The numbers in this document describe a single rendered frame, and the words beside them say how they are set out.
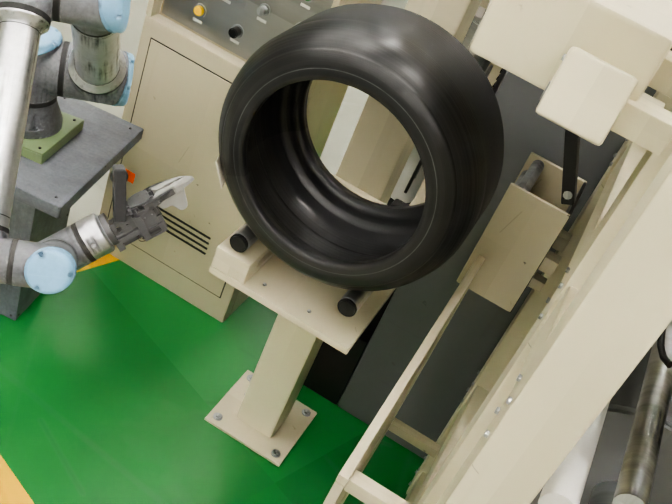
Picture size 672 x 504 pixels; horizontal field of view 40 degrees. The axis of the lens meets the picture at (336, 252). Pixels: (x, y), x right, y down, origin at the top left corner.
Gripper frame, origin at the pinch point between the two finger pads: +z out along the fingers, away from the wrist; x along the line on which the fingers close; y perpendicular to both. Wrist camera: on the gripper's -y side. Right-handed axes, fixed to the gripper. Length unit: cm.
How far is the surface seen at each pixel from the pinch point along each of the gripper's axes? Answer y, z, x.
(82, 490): 74, -65, -28
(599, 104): -13, 52, 84
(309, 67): -14.5, 30.4, 18.5
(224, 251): 20.2, -0.5, -1.8
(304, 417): 109, -4, -54
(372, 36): -15, 43, 22
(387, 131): 17, 47, -11
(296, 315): 38.1, 6.7, 7.8
